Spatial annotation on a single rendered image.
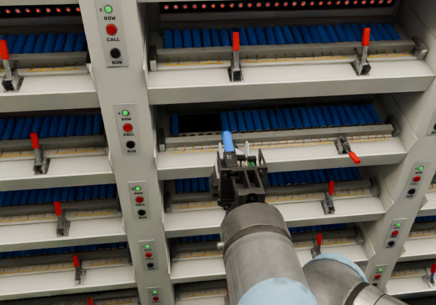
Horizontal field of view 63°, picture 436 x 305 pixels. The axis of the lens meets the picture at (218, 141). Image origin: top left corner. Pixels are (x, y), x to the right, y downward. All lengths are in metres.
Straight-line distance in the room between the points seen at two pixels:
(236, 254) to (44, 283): 0.83
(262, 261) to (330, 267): 0.19
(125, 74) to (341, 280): 0.51
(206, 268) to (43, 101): 0.65
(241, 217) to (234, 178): 0.09
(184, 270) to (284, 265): 0.73
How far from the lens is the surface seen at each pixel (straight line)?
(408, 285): 1.48
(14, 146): 0.93
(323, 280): 0.56
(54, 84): 0.77
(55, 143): 0.89
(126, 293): 1.29
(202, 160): 0.83
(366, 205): 1.08
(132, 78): 0.71
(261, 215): 0.46
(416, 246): 1.32
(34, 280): 1.21
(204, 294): 1.29
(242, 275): 0.41
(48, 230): 1.03
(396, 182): 1.03
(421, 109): 0.93
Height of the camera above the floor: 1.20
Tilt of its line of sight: 34 degrees down
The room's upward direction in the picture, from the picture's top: straight up
